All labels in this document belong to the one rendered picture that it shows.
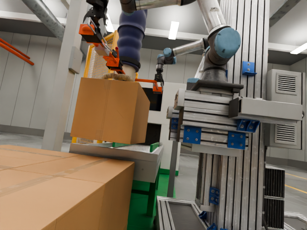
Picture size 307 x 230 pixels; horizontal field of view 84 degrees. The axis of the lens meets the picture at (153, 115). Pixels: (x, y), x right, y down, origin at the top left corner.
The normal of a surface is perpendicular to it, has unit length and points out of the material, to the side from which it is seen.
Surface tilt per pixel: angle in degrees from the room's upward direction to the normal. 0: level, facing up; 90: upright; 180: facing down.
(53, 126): 90
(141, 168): 90
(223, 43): 97
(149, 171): 90
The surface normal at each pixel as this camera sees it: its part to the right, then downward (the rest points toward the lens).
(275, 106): 0.01, -0.13
